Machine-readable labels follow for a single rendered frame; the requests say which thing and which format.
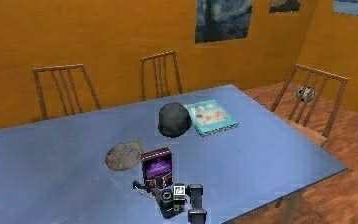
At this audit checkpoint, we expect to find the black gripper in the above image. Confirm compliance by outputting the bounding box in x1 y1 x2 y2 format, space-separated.
132 179 175 220

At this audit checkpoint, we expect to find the purple and black box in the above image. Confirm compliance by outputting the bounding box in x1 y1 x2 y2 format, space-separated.
140 147 174 194

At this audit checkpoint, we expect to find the brown flat round bread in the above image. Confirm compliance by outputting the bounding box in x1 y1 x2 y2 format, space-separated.
104 139 145 172

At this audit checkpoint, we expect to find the turquoise book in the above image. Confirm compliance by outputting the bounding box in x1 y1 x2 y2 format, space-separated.
183 98 240 139

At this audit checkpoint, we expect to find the brown wooden chair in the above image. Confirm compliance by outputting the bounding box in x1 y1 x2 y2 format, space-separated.
31 63 103 121
269 63 350 148
139 50 184 102

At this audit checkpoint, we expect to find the blue table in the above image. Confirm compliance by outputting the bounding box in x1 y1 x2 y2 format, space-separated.
0 83 349 224

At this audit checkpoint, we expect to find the black and white ball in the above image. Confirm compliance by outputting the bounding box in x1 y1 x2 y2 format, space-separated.
295 86 317 104

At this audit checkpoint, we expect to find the blue swirly wall painting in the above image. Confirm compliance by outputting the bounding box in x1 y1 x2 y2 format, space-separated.
194 0 254 45

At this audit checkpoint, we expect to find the dark wall picture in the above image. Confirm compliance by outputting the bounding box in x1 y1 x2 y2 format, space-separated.
268 0 302 15

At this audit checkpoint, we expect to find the pale blue wall picture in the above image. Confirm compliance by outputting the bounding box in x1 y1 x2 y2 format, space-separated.
332 0 358 19

